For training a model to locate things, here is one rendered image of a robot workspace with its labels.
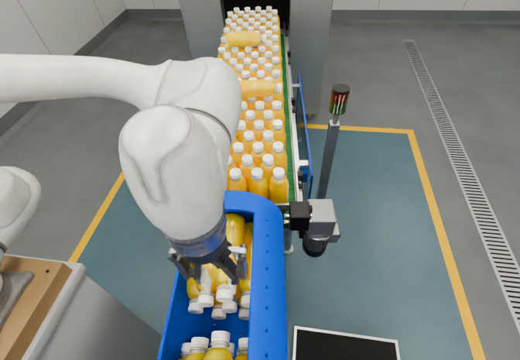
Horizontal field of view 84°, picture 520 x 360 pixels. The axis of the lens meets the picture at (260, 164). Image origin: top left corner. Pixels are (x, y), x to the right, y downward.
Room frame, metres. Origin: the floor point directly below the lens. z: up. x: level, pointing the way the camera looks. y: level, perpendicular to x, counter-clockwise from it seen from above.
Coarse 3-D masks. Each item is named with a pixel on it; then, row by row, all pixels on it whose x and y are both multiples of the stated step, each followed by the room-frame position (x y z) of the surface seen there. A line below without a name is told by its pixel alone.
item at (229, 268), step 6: (228, 258) 0.23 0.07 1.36; (216, 264) 0.21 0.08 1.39; (222, 264) 0.21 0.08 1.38; (228, 264) 0.22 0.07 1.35; (234, 264) 0.23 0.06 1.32; (222, 270) 0.21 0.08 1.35; (228, 270) 0.21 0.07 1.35; (234, 270) 0.22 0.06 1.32; (228, 276) 0.21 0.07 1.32; (234, 276) 0.21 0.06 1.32; (234, 282) 0.21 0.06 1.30
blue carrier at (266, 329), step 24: (240, 192) 0.47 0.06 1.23; (264, 216) 0.41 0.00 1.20; (264, 240) 0.34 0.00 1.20; (264, 264) 0.28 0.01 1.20; (264, 288) 0.23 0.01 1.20; (168, 312) 0.21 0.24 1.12; (264, 312) 0.18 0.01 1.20; (168, 336) 0.17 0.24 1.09; (192, 336) 0.19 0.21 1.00; (240, 336) 0.19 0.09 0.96; (264, 336) 0.14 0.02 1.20
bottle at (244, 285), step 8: (248, 224) 0.42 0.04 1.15; (248, 232) 0.40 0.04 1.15; (248, 240) 0.37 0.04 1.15; (248, 248) 0.35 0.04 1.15; (248, 256) 0.33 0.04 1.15; (248, 264) 0.31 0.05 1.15; (248, 272) 0.29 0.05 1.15; (240, 280) 0.27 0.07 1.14; (248, 280) 0.27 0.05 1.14; (240, 288) 0.26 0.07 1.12; (248, 288) 0.25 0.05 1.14
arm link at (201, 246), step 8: (224, 216) 0.22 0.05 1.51; (224, 224) 0.22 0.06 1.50; (208, 232) 0.19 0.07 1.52; (216, 232) 0.20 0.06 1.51; (224, 232) 0.21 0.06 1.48; (168, 240) 0.19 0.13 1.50; (176, 240) 0.18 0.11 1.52; (184, 240) 0.18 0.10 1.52; (192, 240) 0.18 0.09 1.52; (200, 240) 0.18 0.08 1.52; (208, 240) 0.19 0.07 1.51; (216, 240) 0.19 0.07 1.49; (176, 248) 0.19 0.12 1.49; (184, 248) 0.18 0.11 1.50; (192, 248) 0.18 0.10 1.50; (200, 248) 0.18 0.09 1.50; (208, 248) 0.19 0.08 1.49; (216, 248) 0.19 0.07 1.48
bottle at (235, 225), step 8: (232, 216) 0.42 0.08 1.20; (240, 216) 0.42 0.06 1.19; (232, 224) 0.40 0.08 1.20; (240, 224) 0.40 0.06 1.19; (232, 232) 0.37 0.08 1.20; (240, 232) 0.38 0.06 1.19; (232, 240) 0.35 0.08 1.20; (240, 240) 0.36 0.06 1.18; (232, 256) 0.31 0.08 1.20; (216, 272) 0.28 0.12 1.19; (216, 280) 0.26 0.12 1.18; (224, 280) 0.26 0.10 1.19; (224, 288) 0.24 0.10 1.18
